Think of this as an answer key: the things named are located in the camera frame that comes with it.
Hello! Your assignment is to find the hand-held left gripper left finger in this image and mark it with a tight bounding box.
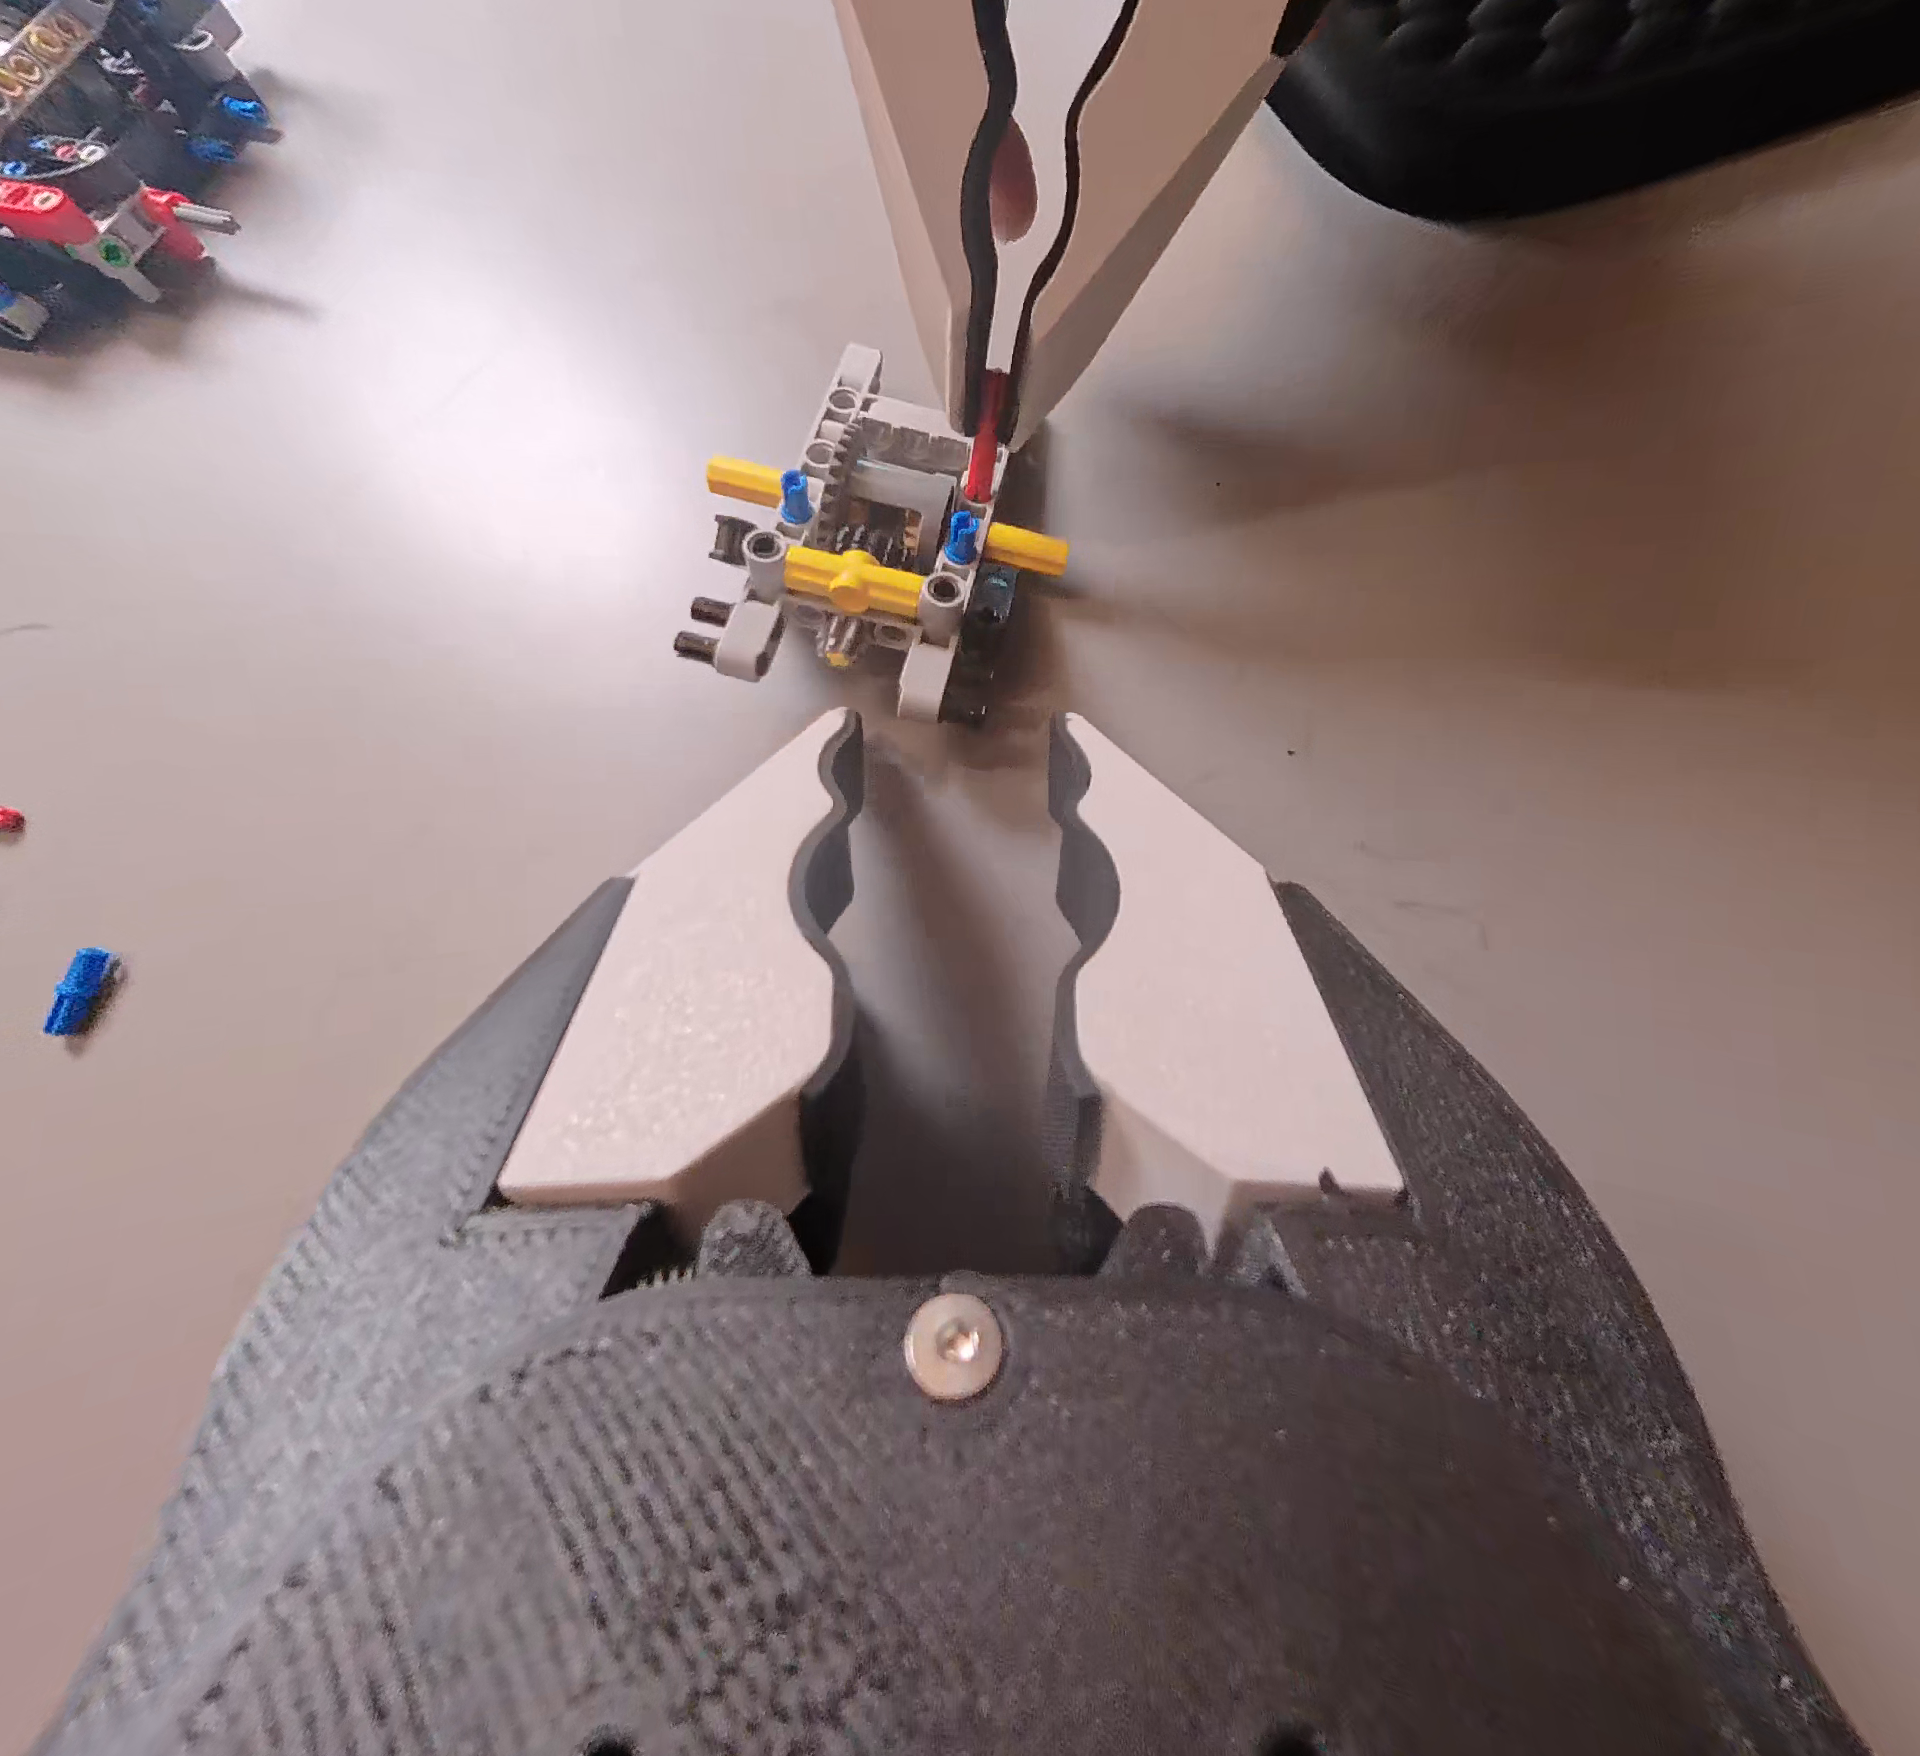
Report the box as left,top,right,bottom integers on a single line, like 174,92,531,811
495,710,869,1213

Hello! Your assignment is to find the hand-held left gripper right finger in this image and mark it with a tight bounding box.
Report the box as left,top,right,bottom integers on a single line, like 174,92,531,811
1046,710,1412,1218

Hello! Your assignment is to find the grey lego frame assembly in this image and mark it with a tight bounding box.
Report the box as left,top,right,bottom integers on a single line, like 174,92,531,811
673,344,1074,731

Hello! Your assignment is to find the lego car chassis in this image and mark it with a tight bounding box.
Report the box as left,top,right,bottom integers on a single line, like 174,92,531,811
0,0,279,348

